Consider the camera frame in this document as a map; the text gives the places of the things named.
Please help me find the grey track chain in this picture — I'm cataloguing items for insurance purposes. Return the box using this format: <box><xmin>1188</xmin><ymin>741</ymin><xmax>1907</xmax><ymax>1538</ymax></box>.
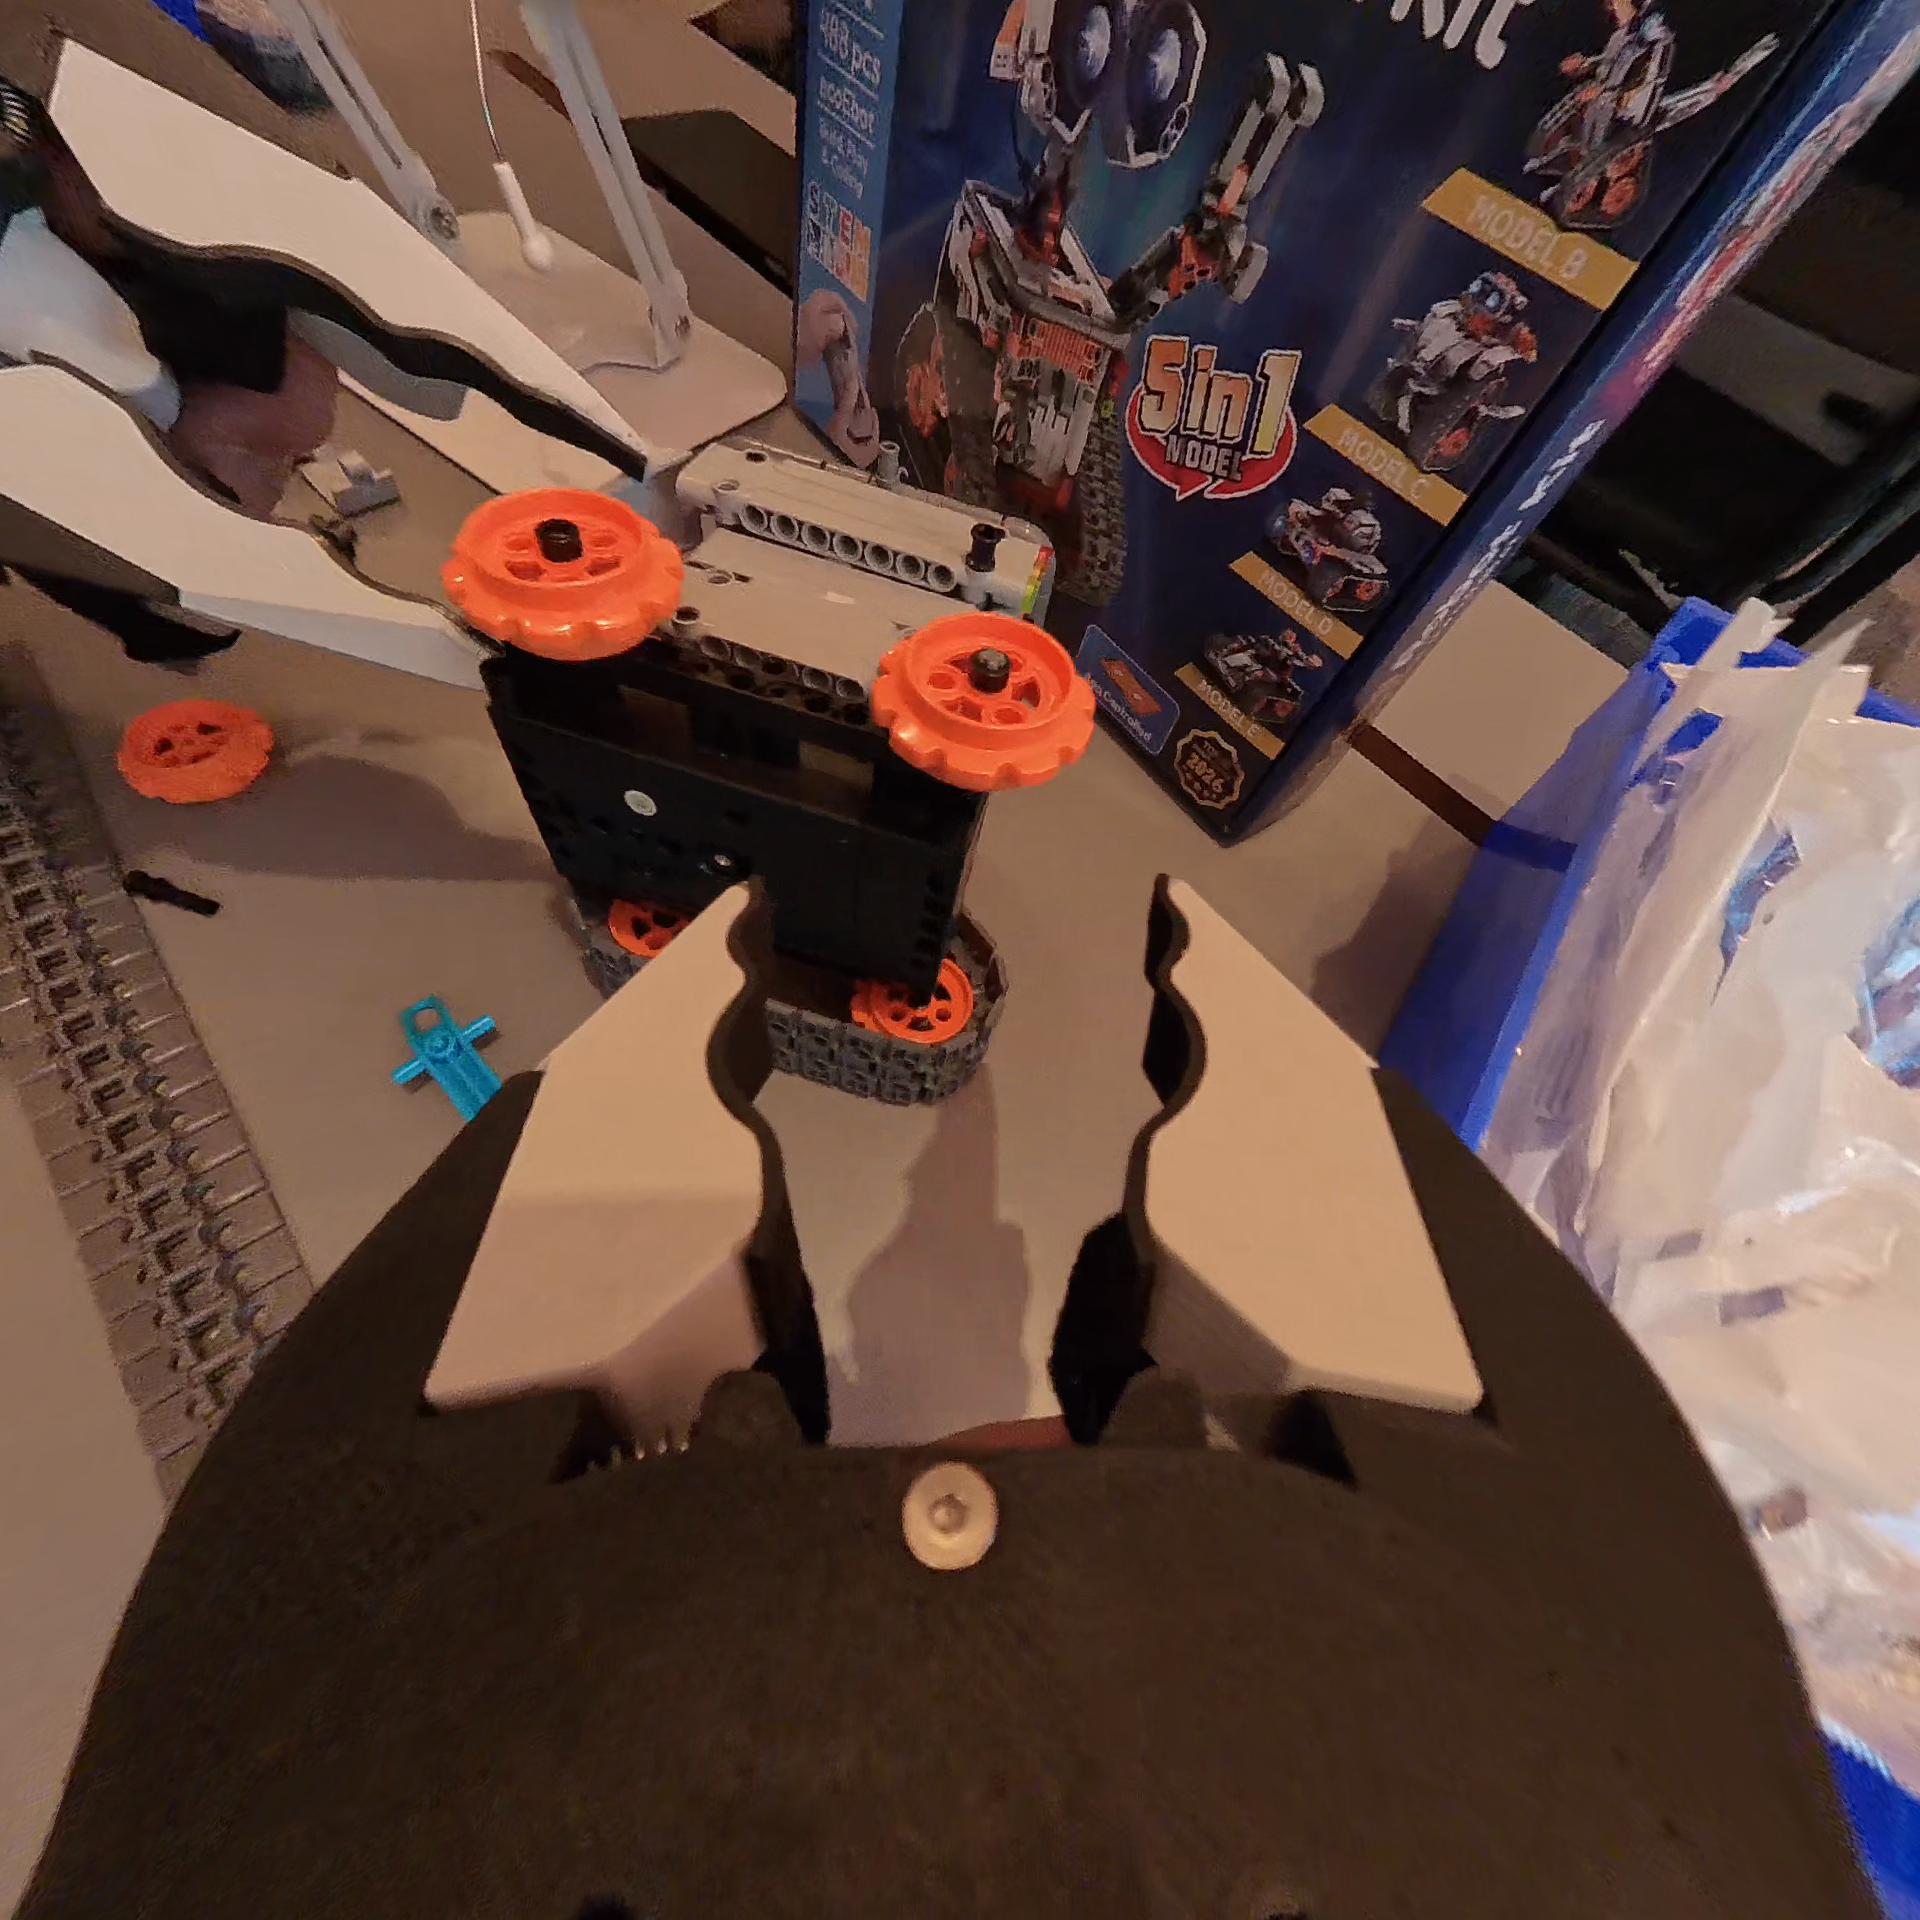
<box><xmin>0</xmin><ymin>646</ymin><xmax>317</xmax><ymax>1502</ymax></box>

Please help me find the orange gear wheel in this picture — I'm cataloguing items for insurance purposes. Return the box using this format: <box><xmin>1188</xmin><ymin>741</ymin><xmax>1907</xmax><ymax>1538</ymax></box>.
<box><xmin>445</xmin><ymin>488</ymin><xmax>686</xmax><ymax>663</ymax></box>
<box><xmin>873</xmin><ymin>618</ymin><xmax>1096</xmax><ymax>790</ymax></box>
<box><xmin>113</xmin><ymin>700</ymin><xmax>278</xmax><ymax>806</ymax></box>

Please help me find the robot kit box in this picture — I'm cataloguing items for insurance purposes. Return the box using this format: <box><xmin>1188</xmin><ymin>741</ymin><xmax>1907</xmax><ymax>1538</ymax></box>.
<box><xmin>797</xmin><ymin>0</ymin><xmax>1920</xmax><ymax>842</ymax></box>

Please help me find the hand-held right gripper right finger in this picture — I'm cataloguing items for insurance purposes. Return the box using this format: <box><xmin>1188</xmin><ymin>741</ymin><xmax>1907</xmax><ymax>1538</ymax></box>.
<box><xmin>1051</xmin><ymin>878</ymin><xmax>1484</xmax><ymax>1437</ymax></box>

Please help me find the white book stand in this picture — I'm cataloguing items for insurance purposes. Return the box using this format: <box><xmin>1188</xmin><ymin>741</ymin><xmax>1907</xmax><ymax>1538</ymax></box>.
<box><xmin>270</xmin><ymin>0</ymin><xmax>788</xmax><ymax>497</ymax></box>

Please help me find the grey toy robot vehicle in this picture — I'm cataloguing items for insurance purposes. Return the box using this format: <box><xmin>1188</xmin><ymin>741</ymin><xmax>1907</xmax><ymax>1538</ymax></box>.
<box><xmin>480</xmin><ymin>437</ymin><xmax>1066</xmax><ymax>1113</ymax></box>

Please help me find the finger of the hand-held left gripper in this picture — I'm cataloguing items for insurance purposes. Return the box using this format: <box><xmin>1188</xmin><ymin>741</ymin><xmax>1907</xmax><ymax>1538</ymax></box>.
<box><xmin>44</xmin><ymin>36</ymin><xmax>647</xmax><ymax>476</ymax></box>
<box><xmin>0</xmin><ymin>361</ymin><xmax>495</xmax><ymax>693</ymax></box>

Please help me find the teal plastic wrench tool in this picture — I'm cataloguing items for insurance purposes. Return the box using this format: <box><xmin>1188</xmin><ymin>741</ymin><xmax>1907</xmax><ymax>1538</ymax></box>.
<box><xmin>391</xmin><ymin>997</ymin><xmax>512</xmax><ymax>1117</ymax></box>

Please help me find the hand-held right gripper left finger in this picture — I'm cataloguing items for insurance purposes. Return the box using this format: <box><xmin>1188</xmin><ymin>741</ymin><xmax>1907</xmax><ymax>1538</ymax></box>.
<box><xmin>427</xmin><ymin>878</ymin><xmax>826</xmax><ymax>1437</ymax></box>

